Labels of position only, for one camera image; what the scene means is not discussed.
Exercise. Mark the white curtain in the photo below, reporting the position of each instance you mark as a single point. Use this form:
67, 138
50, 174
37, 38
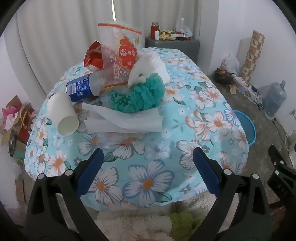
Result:
57, 34

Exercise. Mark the empty blue water jug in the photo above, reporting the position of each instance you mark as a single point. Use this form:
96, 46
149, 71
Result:
275, 99

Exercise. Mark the green fluffy cloth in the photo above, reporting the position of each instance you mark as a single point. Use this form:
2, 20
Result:
182, 222

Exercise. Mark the pile of gift bags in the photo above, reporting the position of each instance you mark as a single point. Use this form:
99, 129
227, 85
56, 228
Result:
20, 122

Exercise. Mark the grey cabinet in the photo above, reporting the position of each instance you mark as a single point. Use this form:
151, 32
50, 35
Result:
180, 47

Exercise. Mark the floral blue tablecloth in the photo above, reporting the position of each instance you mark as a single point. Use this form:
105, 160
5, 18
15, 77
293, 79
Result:
148, 162

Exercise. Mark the clear plastic bag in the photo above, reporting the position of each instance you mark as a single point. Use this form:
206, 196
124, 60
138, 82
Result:
183, 29

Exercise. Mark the brown patterned paper roll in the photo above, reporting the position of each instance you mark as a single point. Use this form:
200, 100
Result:
253, 55

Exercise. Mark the pile of yellow snack packets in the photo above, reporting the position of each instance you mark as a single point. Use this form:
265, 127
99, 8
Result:
168, 34

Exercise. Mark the white paper tissue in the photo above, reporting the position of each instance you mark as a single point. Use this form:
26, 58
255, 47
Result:
120, 120

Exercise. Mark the small brown paper bag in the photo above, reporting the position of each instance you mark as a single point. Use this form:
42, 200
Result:
233, 89

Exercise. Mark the white paper cup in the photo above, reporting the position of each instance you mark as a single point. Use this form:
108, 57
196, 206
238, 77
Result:
61, 109

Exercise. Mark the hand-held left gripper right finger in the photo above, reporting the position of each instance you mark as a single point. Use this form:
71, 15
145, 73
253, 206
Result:
205, 171

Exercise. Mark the clear red print zip bag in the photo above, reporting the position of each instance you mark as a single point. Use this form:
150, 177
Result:
120, 58

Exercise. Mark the red snack bag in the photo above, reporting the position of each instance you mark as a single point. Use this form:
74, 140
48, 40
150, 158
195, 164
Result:
93, 55

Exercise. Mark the blue label plastic bottle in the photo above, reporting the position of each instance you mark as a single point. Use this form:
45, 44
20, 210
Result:
78, 87

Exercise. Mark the teal plastic bag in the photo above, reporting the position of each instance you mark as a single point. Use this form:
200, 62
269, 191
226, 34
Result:
138, 97

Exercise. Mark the white red shopping bag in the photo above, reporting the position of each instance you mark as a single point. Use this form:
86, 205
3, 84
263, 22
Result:
230, 64

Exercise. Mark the small white bottle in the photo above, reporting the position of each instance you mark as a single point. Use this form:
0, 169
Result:
157, 35

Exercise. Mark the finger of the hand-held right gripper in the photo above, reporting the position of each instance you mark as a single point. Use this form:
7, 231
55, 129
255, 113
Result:
281, 185

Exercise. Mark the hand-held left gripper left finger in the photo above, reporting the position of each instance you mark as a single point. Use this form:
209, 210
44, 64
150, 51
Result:
91, 169

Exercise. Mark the red thermos flask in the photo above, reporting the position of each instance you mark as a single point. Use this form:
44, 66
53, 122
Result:
153, 29

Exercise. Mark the blue plastic wastebasket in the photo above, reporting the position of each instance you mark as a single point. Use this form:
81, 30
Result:
247, 129

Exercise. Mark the white plastic bag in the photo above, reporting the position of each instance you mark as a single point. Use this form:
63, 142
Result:
148, 66

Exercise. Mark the dark cardboard box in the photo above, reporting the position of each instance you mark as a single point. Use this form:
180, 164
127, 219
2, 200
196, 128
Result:
223, 77

